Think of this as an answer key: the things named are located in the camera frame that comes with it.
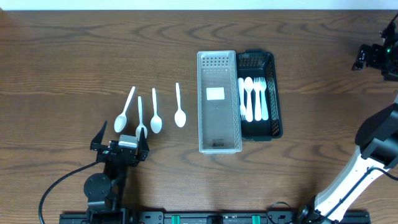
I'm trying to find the clear plastic basket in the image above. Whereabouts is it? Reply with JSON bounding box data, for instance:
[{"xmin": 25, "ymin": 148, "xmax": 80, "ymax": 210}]
[{"xmin": 197, "ymin": 50, "xmax": 243, "ymax": 154}]

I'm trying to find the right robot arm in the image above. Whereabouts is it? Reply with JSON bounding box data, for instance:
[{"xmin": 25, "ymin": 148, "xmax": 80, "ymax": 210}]
[{"xmin": 292, "ymin": 19, "xmax": 397, "ymax": 223}]

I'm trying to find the white label in basket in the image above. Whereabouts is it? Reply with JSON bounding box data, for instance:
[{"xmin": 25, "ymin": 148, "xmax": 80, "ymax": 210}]
[{"xmin": 206, "ymin": 87, "xmax": 225, "ymax": 101}]

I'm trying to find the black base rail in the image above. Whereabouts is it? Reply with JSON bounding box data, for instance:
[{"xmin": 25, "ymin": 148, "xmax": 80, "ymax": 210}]
[{"xmin": 58, "ymin": 210, "xmax": 373, "ymax": 224}]

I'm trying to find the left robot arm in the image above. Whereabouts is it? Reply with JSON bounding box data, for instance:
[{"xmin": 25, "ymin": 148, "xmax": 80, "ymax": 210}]
[{"xmin": 82, "ymin": 123, "xmax": 149, "ymax": 224}]

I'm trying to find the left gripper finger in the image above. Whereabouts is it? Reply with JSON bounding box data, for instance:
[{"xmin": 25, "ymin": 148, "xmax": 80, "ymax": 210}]
[
  {"xmin": 137, "ymin": 128, "xmax": 149, "ymax": 161},
  {"xmin": 90, "ymin": 121, "xmax": 108, "ymax": 152}
]

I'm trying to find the white plastic spoon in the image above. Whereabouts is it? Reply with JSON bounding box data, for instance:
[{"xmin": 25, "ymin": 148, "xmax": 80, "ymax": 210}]
[
  {"xmin": 174, "ymin": 83, "xmax": 187, "ymax": 128},
  {"xmin": 244, "ymin": 77, "xmax": 254, "ymax": 122},
  {"xmin": 114, "ymin": 86, "xmax": 136, "ymax": 133},
  {"xmin": 150, "ymin": 88, "xmax": 162, "ymax": 134},
  {"xmin": 136, "ymin": 96, "xmax": 147, "ymax": 139}
]

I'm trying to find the white plastic fork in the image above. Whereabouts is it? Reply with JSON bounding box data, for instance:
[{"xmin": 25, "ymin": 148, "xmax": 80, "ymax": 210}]
[
  {"xmin": 254, "ymin": 78, "xmax": 262, "ymax": 121},
  {"xmin": 238, "ymin": 78, "xmax": 246, "ymax": 121},
  {"xmin": 260, "ymin": 77, "xmax": 269, "ymax": 121}
]

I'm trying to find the black plastic basket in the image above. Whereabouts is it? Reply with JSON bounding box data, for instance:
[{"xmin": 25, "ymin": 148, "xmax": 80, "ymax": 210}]
[{"xmin": 236, "ymin": 50, "xmax": 283, "ymax": 141}]

